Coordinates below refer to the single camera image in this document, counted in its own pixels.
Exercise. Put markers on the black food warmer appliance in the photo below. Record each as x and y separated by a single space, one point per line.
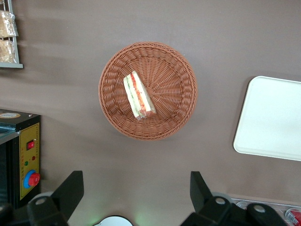
29 141

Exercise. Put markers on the clear bagged pastry snack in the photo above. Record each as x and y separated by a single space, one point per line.
7 23
7 51

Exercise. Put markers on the cream plastic tray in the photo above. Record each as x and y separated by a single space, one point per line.
270 117

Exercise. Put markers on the clear acrylic bottle rack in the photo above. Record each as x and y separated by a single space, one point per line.
270 204

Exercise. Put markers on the triangle sandwich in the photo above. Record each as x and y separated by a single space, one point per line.
138 96

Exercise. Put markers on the tray of packaged pastries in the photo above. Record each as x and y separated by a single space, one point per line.
11 66

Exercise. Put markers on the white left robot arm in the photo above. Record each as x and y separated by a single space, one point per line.
113 221

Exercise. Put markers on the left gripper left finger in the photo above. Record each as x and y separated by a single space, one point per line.
54 209

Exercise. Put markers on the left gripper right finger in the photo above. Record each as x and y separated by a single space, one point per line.
209 209

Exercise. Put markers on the round brown wicker basket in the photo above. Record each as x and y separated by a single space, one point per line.
169 70

